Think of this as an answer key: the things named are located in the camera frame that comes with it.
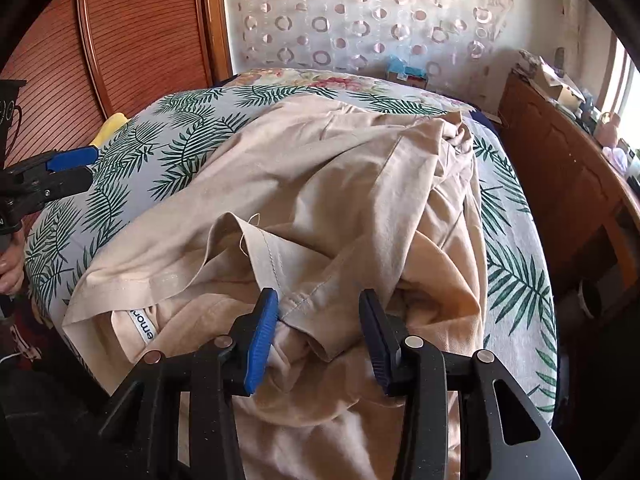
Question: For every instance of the white curtain with circles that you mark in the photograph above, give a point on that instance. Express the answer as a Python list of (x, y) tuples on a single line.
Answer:
[(375, 15)]

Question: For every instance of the wooden headboard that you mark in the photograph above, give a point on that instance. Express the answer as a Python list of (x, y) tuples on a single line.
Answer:
[(125, 35)]

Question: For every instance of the blue box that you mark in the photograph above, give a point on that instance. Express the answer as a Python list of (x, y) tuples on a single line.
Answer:
[(406, 72)]

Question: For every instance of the beige t-shirt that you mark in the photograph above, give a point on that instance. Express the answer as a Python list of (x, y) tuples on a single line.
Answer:
[(325, 200)]

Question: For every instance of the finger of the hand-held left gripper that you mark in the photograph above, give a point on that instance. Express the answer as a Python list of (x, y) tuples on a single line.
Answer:
[(70, 181), (70, 158)]

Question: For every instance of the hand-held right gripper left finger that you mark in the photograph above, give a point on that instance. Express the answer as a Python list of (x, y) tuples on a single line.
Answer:
[(262, 340)]

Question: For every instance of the leaf print bed sheet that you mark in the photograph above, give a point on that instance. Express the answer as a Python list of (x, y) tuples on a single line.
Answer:
[(165, 140)]

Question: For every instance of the person's left hand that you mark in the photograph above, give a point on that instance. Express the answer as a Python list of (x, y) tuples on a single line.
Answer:
[(11, 270)]

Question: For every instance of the white cup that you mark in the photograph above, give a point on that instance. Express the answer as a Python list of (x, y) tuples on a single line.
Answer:
[(590, 300)]

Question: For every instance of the floral quilt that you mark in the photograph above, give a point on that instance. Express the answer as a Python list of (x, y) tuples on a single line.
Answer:
[(320, 80)]

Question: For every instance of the wooden cabinet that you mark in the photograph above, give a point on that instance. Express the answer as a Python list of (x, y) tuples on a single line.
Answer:
[(555, 175)]

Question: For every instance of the yellow cloth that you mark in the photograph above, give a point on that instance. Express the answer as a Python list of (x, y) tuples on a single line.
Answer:
[(112, 130)]

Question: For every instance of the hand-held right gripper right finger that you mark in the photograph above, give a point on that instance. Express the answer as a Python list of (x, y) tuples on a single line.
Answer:
[(376, 347)]

